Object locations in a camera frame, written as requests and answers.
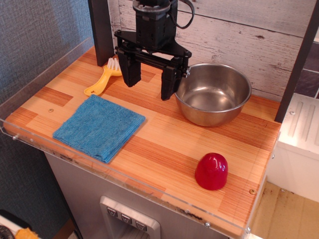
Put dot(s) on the red plastic cup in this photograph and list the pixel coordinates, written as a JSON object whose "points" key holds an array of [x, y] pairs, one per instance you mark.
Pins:
{"points": [[212, 171]]}

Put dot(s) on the yellow brush with white bristles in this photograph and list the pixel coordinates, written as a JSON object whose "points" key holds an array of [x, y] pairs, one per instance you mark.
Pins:
{"points": [[112, 69]]}

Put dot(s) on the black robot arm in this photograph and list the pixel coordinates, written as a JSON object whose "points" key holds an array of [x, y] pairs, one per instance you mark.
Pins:
{"points": [[153, 5]]}

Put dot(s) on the stainless steel bowl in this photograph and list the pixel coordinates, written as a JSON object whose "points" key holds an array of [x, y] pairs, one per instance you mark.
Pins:
{"points": [[213, 94]]}

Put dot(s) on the yellow black object at corner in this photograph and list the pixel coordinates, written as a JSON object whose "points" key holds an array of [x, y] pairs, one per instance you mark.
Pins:
{"points": [[12, 227]]}

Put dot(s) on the dark shelf post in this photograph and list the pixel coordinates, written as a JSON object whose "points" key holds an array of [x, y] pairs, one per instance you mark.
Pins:
{"points": [[299, 63], [101, 28]]}

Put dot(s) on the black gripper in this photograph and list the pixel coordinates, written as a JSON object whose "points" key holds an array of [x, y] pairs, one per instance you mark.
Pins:
{"points": [[153, 43]]}

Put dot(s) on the grey toy fridge cabinet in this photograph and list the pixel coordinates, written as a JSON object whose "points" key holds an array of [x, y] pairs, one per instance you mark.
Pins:
{"points": [[83, 191]]}

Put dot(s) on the silver dispenser button panel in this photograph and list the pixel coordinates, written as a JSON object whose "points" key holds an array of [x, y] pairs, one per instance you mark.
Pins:
{"points": [[123, 222]]}

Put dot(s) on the blue folded cloth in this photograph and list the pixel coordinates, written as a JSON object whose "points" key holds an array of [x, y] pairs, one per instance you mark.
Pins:
{"points": [[99, 128]]}

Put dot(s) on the dark left shelf post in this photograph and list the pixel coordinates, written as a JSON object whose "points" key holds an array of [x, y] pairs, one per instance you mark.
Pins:
{"points": [[101, 28]]}

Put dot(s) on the white toy sink unit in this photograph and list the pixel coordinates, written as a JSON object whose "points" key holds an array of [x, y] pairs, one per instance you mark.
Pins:
{"points": [[294, 164]]}

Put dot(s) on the clear acrylic guard rail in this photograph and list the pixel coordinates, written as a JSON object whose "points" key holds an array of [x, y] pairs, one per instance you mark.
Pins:
{"points": [[128, 160]]}

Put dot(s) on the dark right shelf post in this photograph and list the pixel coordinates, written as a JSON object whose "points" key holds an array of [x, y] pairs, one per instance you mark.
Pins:
{"points": [[299, 63]]}

